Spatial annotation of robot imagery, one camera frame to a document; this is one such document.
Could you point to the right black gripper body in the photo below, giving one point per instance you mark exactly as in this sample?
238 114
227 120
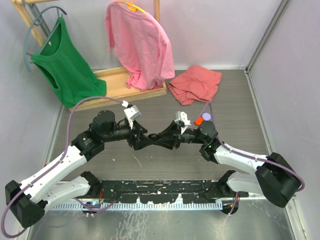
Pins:
177 136

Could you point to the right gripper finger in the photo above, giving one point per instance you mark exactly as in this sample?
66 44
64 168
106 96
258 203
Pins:
165 132
165 143

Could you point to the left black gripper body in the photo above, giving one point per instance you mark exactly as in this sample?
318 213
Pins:
132 139

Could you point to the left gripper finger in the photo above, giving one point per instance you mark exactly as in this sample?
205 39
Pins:
140 144
141 135

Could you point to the black round charging case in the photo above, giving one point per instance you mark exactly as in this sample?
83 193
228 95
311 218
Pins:
153 136

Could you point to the orange round charging case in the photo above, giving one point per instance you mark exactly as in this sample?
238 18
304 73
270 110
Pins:
199 121

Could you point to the lilac earbud charging case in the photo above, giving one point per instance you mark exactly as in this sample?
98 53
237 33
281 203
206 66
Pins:
206 116

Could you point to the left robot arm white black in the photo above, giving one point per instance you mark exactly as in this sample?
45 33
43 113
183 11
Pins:
29 199

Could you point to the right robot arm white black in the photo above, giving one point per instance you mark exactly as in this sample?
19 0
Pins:
267 175

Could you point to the coral folded cloth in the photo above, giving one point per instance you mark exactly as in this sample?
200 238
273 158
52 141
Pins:
195 84

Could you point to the wooden clothes rack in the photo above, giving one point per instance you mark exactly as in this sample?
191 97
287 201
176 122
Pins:
115 78

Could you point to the pink t-shirt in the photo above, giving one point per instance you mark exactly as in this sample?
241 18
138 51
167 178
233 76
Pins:
141 45

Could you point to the green tank top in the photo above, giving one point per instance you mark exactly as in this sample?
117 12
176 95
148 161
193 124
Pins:
69 75

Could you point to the yellow hanger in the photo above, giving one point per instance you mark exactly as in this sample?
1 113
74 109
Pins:
131 6

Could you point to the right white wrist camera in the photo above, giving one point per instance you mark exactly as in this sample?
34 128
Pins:
181 118

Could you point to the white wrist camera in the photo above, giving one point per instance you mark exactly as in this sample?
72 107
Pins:
132 113
181 118

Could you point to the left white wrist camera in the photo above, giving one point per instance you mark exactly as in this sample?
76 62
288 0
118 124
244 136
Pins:
132 113

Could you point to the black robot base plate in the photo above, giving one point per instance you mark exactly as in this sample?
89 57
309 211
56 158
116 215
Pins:
163 191

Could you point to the white slotted cable duct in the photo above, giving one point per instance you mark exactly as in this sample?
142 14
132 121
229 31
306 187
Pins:
175 206

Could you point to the aluminium corner post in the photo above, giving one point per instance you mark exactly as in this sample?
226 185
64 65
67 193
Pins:
279 12

